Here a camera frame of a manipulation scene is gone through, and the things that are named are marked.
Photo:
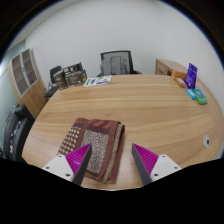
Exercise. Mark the small tan box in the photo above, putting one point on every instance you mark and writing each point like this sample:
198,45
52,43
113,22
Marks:
180,83

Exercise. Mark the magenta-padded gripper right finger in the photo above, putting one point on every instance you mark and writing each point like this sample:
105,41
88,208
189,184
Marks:
165,165

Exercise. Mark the small green box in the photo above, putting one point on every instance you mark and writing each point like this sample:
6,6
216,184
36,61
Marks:
200,97

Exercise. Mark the wooden cabinet with glass doors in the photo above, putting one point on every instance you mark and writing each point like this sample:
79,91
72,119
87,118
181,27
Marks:
26,83

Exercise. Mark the purple standing sign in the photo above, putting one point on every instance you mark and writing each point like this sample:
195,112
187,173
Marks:
191,76

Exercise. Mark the low wooden side cabinet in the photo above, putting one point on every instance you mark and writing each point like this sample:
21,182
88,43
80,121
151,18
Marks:
165,68

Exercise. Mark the small blue box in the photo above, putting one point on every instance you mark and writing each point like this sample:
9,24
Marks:
190,94

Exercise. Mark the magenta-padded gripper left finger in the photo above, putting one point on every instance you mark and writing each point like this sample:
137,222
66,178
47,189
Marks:
60,165

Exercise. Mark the brown patterned towel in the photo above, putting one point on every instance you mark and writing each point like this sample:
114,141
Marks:
100,146

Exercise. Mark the small orange box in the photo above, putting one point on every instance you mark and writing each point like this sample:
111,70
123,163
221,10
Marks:
179,74

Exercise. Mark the white printed leaflet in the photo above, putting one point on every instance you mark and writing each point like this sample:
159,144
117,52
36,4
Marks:
97,80

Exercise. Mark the black sofa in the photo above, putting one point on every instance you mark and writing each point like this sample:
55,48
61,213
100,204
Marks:
15,133

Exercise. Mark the large brown cardboard box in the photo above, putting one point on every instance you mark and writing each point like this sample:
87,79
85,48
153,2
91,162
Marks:
76,77

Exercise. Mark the black mesh office chair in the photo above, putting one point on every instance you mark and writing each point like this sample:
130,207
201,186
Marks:
116,65

